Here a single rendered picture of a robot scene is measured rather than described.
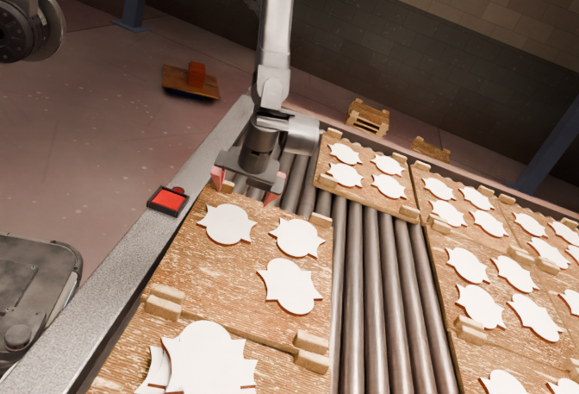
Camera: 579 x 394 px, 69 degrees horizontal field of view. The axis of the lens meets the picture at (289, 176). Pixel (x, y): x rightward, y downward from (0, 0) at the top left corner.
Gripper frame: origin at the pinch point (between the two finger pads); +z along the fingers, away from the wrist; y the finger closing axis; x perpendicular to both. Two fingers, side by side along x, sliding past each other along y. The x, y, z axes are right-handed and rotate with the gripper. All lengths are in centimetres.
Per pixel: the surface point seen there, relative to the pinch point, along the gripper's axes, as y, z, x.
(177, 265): -7.5, 9.1, -14.6
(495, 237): 81, 22, 40
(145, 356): -5.6, 4.7, -34.3
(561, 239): 113, 27, 56
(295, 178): 12.4, 22.4, 35.4
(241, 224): 1.7, 12.2, 2.8
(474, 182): 85, 31, 79
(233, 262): 2.7, 10.5, -9.0
